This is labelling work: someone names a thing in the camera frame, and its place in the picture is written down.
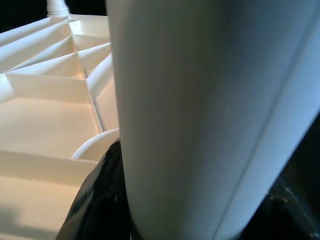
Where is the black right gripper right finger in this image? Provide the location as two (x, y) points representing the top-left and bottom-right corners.
(237, 174), (320, 240)

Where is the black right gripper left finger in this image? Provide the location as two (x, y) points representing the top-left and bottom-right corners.
(56, 141), (132, 240)

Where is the white plastic table top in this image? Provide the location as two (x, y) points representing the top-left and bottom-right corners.
(0, 13), (121, 240)

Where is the white plastic table leg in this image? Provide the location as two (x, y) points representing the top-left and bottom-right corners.
(104, 0), (320, 240)
(46, 0), (70, 19)

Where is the black door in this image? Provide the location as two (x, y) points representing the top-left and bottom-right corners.
(0, 0), (108, 33)

